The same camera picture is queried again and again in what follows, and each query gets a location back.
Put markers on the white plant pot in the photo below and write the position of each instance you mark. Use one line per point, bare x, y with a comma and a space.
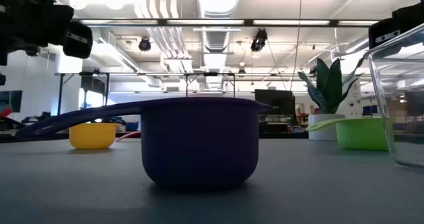
321, 128

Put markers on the dark wall screen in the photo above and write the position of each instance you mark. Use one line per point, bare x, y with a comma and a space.
11, 101

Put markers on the black computer monitor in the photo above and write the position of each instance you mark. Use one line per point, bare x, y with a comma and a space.
275, 101

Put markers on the green potted plant leaves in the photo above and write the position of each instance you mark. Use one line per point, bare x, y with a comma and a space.
326, 85

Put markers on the long overhead light bar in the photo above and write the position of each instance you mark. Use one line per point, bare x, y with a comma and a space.
205, 22

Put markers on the purple measuring cup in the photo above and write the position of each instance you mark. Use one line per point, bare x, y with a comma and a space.
198, 144

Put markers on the clear plastic container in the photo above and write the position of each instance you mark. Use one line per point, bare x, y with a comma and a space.
410, 157

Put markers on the yellow measuring cup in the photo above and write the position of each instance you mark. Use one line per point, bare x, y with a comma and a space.
92, 136

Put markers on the black ceiling spotlight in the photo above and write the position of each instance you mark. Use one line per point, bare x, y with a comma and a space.
259, 40
144, 44

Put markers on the green measuring cup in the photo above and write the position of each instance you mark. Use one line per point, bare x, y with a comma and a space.
361, 134

